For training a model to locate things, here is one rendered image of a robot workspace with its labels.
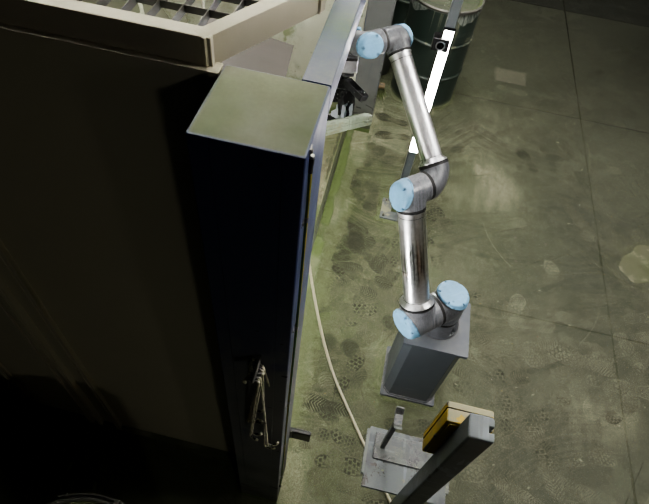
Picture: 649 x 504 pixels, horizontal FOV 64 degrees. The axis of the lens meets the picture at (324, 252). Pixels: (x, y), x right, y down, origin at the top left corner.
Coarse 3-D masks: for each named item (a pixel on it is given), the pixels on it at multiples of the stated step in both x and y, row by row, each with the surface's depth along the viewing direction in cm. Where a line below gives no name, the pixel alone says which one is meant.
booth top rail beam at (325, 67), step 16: (336, 0) 101; (352, 0) 101; (336, 16) 97; (352, 16) 98; (336, 32) 94; (352, 32) 99; (320, 48) 90; (336, 48) 91; (320, 64) 87; (336, 64) 88; (304, 80) 85; (320, 80) 85; (336, 80) 90
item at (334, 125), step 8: (328, 120) 204; (336, 120) 204; (344, 120) 206; (352, 120) 209; (360, 120) 213; (368, 120) 216; (328, 128) 199; (336, 128) 203; (344, 128) 207; (352, 128) 211
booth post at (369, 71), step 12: (372, 0) 343; (384, 0) 342; (396, 0) 357; (372, 12) 350; (384, 12) 348; (372, 24) 356; (384, 24) 354; (360, 60) 379; (372, 60) 377; (360, 72) 387; (372, 72) 385; (360, 84) 395; (372, 84) 392; (372, 96) 401; (360, 108) 412; (372, 108) 409
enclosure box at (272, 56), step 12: (252, 48) 197; (264, 48) 199; (276, 48) 201; (288, 48) 203; (228, 60) 189; (240, 60) 191; (252, 60) 193; (264, 60) 195; (276, 60) 197; (288, 60) 199; (264, 72) 191; (276, 72) 193
